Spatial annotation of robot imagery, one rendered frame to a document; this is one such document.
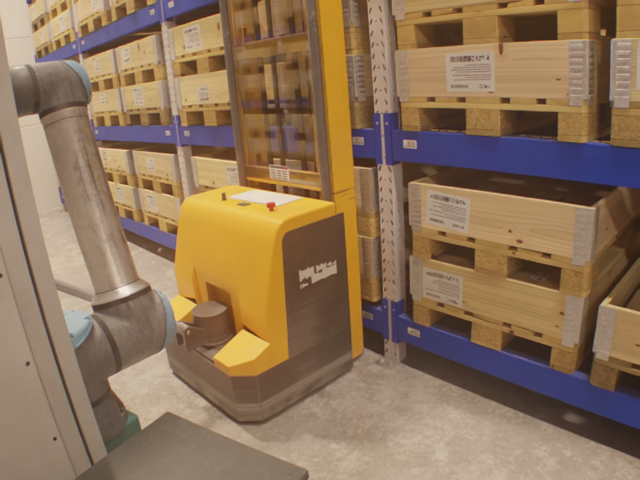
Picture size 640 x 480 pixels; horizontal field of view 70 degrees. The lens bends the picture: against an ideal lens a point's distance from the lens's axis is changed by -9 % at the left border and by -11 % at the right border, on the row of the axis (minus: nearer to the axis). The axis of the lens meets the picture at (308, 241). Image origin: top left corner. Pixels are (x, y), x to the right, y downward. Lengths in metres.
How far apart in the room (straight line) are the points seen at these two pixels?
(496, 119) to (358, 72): 0.72
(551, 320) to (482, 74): 0.97
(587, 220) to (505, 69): 0.61
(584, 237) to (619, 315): 0.30
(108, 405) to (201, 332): 1.21
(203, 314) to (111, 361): 1.23
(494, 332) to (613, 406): 0.56
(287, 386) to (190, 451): 1.41
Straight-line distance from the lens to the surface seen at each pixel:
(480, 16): 2.00
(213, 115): 3.31
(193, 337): 2.36
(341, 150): 2.30
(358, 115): 2.37
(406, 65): 2.18
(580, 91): 1.83
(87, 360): 1.16
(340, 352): 2.50
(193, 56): 3.44
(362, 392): 2.47
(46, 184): 7.72
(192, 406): 2.54
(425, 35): 2.23
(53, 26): 6.34
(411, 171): 2.62
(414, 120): 2.17
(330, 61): 2.26
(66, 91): 1.25
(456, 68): 2.04
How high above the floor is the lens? 1.45
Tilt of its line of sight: 19 degrees down
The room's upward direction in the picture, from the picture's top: 5 degrees counter-clockwise
